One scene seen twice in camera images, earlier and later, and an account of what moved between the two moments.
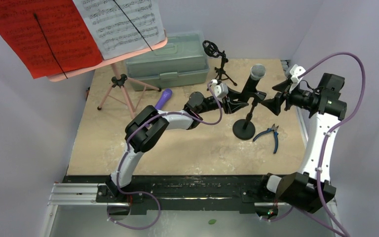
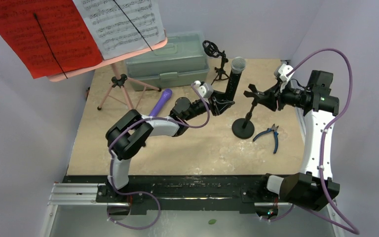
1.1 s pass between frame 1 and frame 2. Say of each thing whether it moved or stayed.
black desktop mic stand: stayed
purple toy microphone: stayed
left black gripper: moved
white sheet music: stayed
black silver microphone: moved
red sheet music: stayed
